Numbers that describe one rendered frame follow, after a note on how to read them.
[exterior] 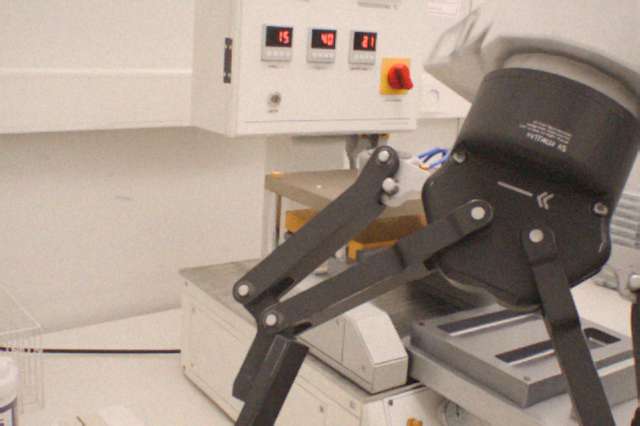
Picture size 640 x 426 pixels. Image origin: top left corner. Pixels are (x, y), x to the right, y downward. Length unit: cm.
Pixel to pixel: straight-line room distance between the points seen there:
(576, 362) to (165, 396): 92
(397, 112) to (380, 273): 85
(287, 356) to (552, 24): 18
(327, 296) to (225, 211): 120
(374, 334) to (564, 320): 53
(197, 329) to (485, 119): 87
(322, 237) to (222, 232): 120
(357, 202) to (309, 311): 5
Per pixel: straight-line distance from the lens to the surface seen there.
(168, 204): 146
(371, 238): 92
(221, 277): 114
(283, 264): 34
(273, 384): 33
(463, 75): 39
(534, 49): 33
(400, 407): 84
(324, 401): 89
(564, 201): 33
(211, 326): 111
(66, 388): 122
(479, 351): 80
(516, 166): 33
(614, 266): 33
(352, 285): 33
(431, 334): 82
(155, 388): 121
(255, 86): 101
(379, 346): 82
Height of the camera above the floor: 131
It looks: 14 degrees down
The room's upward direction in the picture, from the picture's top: 4 degrees clockwise
